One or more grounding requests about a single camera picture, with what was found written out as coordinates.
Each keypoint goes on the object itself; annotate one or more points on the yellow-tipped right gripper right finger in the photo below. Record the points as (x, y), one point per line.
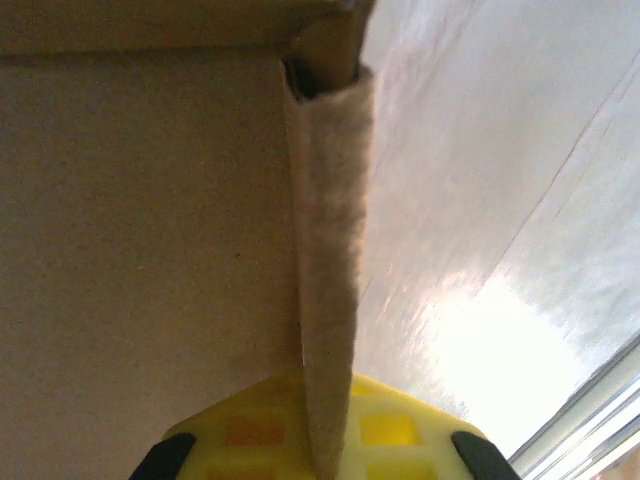
(400, 435)

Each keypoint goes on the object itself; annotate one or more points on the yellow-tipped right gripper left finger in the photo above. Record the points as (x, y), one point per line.
(240, 435)

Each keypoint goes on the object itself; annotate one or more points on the brown cardboard mailer box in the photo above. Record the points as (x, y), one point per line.
(140, 225)

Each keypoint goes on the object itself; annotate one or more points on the narrow aluminium side rail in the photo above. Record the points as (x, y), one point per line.
(600, 410)

